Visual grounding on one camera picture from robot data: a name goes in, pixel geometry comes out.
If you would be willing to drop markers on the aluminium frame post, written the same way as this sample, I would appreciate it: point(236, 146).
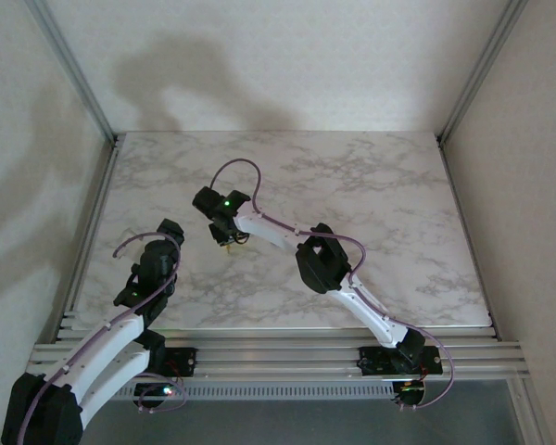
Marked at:
point(74, 69)
point(484, 65)

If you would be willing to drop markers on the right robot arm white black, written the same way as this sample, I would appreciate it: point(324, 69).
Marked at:
point(269, 229)

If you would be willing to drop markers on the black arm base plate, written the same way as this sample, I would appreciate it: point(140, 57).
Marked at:
point(370, 361)
point(185, 361)

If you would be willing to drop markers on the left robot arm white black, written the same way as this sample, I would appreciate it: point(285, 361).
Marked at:
point(106, 343)

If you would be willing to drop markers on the small controller board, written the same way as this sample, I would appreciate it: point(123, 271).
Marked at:
point(167, 390)
point(410, 389)

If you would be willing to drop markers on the aluminium side rail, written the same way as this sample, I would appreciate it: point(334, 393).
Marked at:
point(90, 232)

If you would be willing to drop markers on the aluminium front mounting rails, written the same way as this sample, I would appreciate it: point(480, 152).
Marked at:
point(278, 354)

